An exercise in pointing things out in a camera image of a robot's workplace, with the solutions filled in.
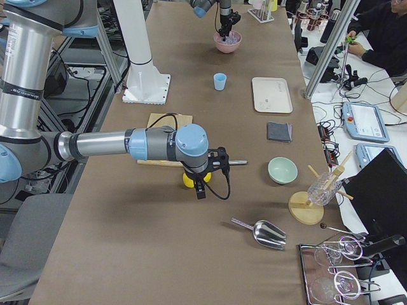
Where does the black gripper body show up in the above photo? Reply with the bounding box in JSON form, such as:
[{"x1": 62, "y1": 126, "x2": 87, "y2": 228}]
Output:
[
  {"x1": 220, "y1": 8, "x2": 241, "y2": 31},
  {"x1": 183, "y1": 147, "x2": 230, "y2": 181}
]

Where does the light blue plastic cup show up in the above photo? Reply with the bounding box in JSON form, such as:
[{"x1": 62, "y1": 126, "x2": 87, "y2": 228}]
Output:
[{"x1": 213, "y1": 72, "x2": 227, "y2": 91}]

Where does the steel ice scoop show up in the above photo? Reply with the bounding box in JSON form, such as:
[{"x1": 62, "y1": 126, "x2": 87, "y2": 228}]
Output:
[{"x1": 231, "y1": 218, "x2": 287, "y2": 250}]

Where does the yellow lemon upper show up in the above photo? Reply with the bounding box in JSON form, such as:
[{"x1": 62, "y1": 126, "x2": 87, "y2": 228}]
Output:
[{"x1": 201, "y1": 172, "x2": 212, "y2": 182}]

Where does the yellow lemon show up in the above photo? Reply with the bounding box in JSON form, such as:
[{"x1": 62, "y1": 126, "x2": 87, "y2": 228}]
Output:
[
  {"x1": 183, "y1": 173, "x2": 195, "y2": 188},
  {"x1": 201, "y1": 172, "x2": 212, "y2": 182}
]

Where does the yellow lemon lower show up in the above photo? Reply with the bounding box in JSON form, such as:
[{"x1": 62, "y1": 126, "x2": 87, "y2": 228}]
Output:
[{"x1": 183, "y1": 173, "x2": 195, "y2": 188}]

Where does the pink bowl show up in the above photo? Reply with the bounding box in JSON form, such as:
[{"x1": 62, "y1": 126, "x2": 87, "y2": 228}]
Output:
[{"x1": 213, "y1": 30, "x2": 242, "y2": 53}]

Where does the steel muddler black tip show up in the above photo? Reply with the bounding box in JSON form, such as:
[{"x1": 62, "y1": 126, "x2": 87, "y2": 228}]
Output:
[{"x1": 213, "y1": 159, "x2": 247, "y2": 166}]

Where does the light green bowl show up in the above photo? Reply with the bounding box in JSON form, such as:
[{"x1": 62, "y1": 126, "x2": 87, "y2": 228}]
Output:
[{"x1": 268, "y1": 156, "x2": 298, "y2": 184}]

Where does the grey folded cloth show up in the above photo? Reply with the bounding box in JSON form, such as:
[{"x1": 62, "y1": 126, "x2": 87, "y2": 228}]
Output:
[{"x1": 266, "y1": 121, "x2": 293, "y2": 142}]

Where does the cream rabbit tray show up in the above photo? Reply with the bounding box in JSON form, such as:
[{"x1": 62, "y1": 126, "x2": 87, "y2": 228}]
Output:
[{"x1": 252, "y1": 77, "x2": 293, "y2": 114}]

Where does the wooden glass drying stand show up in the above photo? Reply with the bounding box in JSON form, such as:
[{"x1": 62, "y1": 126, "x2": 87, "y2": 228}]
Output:
[{"x1": 289, "y1": 151, "x2": 354, "y2": 225}]

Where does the clear glass on stand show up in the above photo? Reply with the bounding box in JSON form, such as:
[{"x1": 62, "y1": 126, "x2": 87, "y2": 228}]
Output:
[{"x1": 307, "y1": 172, "x2": 341, "y2": 206}]

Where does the blue teach pendant lower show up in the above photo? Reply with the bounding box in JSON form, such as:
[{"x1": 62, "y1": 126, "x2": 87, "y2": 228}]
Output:
[{"x1": 355, "y1": 144, "x2": 401, "y2": 169}]

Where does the blue teach pendant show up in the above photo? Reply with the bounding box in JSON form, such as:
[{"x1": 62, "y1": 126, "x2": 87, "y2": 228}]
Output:
[
  {"x1": 341, "y1": 102, "x2": 390, "y2": 143},
  {"x1": 355, "y1": 144, "x2": 401, "y2": 169}
]

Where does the blue teach pendant upper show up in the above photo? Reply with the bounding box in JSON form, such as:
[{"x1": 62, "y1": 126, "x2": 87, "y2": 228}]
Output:
[{"x1": 341, "y1": 102, "x2": 390, "y2": 143}]

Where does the seated person in black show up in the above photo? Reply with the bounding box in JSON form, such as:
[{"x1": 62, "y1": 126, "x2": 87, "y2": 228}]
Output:
[{"x1": 347, "y1": 1, "x2": 406, "y2": 76}]

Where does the black monitor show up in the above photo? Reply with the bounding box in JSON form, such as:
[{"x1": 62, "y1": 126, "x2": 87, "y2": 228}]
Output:
[{"x1": 343, "y1": 149, "x2": 406, "y2": 236}]

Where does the aluminium frame post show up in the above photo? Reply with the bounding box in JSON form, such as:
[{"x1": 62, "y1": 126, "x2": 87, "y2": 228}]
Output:
[{"x1": 304, "y1": 0, "x2": 360, "y2": 100}]

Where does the wire glass rack tray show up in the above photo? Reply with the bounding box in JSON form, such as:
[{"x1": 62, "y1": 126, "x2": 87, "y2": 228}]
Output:
[{"x1": 298, "y1": 235, "x2": 381, "y2": 304}]

